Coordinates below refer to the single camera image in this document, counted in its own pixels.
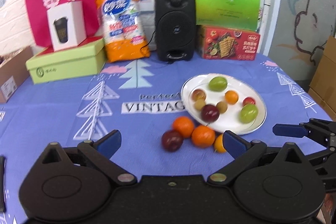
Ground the yellow orange fruit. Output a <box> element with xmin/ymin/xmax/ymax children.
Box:
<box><xmin>214</xmin><ymin>134</ymin><xmax>226</xmax><ymax>153</ymax></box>

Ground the orange mandarin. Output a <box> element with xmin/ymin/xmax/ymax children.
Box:
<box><xmin>191</xmin><ymin>125</ymin><xmax>216</xmax><ymax>148</ymax></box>
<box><xmin>172</xmin><ymin>116</ymin><xmax>195</xmax><ymax>139</ymax></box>

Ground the small brown longan fruit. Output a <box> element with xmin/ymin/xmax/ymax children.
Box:
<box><xmin>216</xmin><ymin>101</ymin><xmax>228</xmax><ymax>114</ymax></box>

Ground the small red fruit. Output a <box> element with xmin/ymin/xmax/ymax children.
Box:
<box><xmin>243</xmin><ymin>97</ymin><xmax>256</xmax><ymax>106</ymax></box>

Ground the dark purple plum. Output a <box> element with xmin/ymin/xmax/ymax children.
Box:
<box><xmin>201</xmin><ymin>104</ymin><xmax>220</xmax><ymax>123</ymax></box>

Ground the small orange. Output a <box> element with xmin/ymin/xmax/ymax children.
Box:
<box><xmin>224</xmin><ymin>90</ymin><xmax>239</xmax><ymax>105</ymax></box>

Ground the brown cardboard box right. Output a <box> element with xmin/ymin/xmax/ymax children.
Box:
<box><xmin>308</xmin><ymin>36</ymin><xmax>336</xmax><ymax>121</ymax></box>

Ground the brown cardboard box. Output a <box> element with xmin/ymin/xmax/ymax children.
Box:
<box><xmin>0</xmin><ymin>46</ymin><xmax>33</xmax><ymax>103</ymax></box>
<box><xmin>308</xmin><ymin>36</ymin><xmax>336</xmax><ymax>121</ymax></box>

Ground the white round plate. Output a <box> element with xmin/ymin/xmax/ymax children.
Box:
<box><xmin>181</xmin><ymin>73</ymin><xmax>267</xmax><ymax>135</ymax></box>

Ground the blue patterned tablecloth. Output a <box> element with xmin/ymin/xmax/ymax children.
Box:
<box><xmin>1</xmin><ymin>55</ymin><xmax>329</xmax><ymax>223</ymax></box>

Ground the large green fruit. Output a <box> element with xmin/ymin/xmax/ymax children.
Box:
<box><xmin>209</xmin><ymin>76</ymin><xmax>228</xmax><ymax>92</ymax></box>

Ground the brown peach fruit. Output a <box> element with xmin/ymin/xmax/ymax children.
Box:
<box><xmin>191</xmin><ymin>89</ymin><xmax>207</xmax><ymax>102</ymax></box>

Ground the light green shoe box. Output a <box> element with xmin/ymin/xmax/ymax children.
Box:
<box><xmin>26</xmin><ymin>36</ymin><xmax>106</xmax><ymax>84</ymax></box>

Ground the red cracker box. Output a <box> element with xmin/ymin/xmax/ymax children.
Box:
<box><xmin>197</xmin><ymin>26</ymin><xmax>260</xmax><ymax>61</ymax></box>

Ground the orange paper cup pack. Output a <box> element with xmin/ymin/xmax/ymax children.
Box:
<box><xmin>96</xmin><ymin>0</ymin><xmax>150</xmax><ymax>63</ymax></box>

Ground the brown cardboard box left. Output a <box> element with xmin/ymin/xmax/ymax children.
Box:
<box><xmin>0</xmin><ymin>46</ymin><xmax>33</xmax><ymax>103</ymax></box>

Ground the white cup box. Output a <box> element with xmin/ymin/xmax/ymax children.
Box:
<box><xmin>47</xmin><ymin>1</ymin><xmax>87</xmax><ymax>51</ymax></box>

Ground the black speaker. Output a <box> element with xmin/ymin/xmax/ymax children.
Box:
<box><xmin>155</xmin><ymin>0</ymin><xmax>197</xmax><ymax>62</ymax></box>

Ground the black speaker cable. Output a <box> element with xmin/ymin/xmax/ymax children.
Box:
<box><xmin>139</xmin><ymin>29</ymin><xmax>174</xmax><ymax>64</ymax></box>

